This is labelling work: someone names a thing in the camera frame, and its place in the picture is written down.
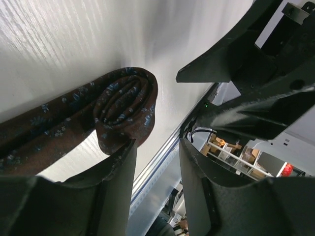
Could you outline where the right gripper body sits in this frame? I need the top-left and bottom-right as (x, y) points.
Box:
(232, 1), (315, 94)

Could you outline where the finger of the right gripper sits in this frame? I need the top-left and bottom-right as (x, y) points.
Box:
(196, 85), (315, 141)
(176, 0), (278, 83)

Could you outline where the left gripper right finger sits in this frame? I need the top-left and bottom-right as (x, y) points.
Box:
(179, 139), (283, 236)

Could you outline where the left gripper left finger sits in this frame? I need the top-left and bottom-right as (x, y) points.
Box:
(36, 139), (137, 236)

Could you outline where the brown floral tie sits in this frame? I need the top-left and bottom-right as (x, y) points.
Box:
(0, 67), (158, 176)

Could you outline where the aluminium mounting rail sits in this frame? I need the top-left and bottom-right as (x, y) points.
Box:
(129, 83), (222, 218)

